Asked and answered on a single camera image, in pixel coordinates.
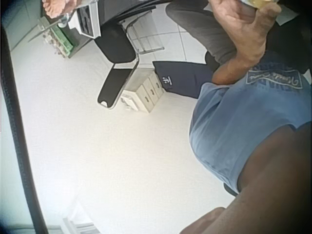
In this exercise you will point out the green box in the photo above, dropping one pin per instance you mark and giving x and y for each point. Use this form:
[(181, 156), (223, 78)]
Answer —
[(62, 40)]

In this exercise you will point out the white paper sheet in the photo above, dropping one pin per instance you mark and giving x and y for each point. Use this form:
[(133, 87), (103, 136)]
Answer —
[(286, 14)]

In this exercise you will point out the person's left hand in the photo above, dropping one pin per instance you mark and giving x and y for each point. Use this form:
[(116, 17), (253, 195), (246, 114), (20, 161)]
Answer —
[(240, 24)]

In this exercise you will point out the navy blue bag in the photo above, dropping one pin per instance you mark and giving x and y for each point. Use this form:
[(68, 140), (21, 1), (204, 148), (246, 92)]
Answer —
[(181, 78)]

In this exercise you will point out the person's legs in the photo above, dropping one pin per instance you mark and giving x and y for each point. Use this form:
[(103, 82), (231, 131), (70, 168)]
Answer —
[(202, 29)]

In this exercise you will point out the yellow food item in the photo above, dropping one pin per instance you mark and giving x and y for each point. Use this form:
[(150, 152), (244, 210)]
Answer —
[(260, 3)]

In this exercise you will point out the small wooden drawer unit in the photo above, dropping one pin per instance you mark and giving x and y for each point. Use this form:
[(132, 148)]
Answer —
[(143, 93)]

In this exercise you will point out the orange artificial flower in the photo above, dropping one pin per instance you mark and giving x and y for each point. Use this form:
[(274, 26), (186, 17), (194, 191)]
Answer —
[(57, 7)]

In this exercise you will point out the black chair with chrome frame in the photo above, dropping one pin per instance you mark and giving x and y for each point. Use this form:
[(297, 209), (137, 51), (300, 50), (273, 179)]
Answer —
[(117, 46)]

